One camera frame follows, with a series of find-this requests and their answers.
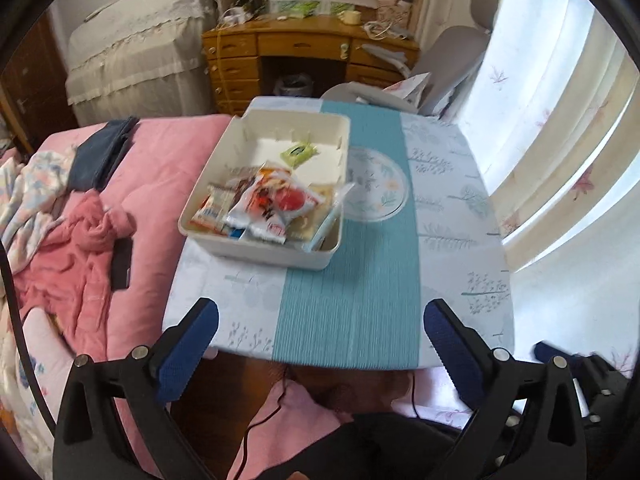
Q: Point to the pink bed blanket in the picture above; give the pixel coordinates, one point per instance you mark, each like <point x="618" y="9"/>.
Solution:
<point x="160" y="160"/>

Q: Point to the white plastic bag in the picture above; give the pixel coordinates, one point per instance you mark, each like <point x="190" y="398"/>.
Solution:
<point x="412" y="85"/>

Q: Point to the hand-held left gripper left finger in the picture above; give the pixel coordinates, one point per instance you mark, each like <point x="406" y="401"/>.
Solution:
<point x="187" y="355"/>

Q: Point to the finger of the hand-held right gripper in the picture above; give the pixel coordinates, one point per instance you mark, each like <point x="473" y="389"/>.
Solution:
<point x="547" y="351"/>

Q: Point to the pale floral pillow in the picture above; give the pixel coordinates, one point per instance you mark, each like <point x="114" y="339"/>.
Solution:
<point x="35" y="355"/>

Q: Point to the wooden desk with drawers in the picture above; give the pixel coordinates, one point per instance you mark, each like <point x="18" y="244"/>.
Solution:
<point x="300" y="42"/>

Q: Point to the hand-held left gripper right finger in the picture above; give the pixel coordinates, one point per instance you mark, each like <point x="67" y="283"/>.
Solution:
<point x="452" y="355"/>

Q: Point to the pink fleece garment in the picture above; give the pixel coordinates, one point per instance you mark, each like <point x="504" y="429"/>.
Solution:
<point x="75" y="260"/>

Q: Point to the trash bin with bag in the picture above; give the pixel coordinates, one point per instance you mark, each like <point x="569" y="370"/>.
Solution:
<point x="295" y="85"/>

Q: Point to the lace cloth covered piano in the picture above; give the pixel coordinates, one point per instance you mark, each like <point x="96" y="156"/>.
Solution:
<point x="135" y="60"/>

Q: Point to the pale yellow cup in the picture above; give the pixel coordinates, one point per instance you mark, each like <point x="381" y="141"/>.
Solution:
<point x="350" y="16"/>

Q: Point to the blue candy packet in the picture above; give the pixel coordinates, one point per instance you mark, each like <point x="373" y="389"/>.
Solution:
<point x="237" y="232"/>

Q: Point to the dark blue folded cloth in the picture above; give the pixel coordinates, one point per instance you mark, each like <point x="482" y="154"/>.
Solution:
<point x="102" y="152"/>

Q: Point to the apple print snack packet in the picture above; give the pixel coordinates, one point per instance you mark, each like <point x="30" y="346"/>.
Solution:
<point x="280" y="197"/>

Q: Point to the black phone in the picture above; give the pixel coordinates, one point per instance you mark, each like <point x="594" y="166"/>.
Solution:
<point x="121" y="262"/>

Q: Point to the green tissue pack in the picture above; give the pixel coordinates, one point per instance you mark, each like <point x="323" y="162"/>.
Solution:
<point x="297" y="7"/>

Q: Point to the large blue-edged cake packet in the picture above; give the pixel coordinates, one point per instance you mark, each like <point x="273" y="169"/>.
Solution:
<point x="325" y="210"/>

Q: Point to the camouflage pattern bag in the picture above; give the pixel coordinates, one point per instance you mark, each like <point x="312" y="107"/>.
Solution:
<point x="250" y="0"/>

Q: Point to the white plastic storage bin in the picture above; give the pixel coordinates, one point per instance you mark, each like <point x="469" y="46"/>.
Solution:
<point x="280" y="255"/>

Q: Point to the floral print blanket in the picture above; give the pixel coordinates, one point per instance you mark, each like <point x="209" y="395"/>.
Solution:
<point x="30" y="195"/>

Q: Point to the grey office chair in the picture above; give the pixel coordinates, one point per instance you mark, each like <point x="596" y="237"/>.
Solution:
<point x="450" y="55"/>

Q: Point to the brown wooden door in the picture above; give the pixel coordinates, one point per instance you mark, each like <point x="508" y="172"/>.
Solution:
<point x="35" y="90"/>

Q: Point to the pink seat cushion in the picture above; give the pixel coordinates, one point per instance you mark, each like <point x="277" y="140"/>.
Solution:
<point x="290" y="425"/>

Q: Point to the green snack packet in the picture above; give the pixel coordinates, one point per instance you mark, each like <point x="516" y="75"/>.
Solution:
<point x="298" y="154"/>

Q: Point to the white floral curtain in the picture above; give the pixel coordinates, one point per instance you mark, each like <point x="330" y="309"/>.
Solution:
<point x="550" y="110"/>

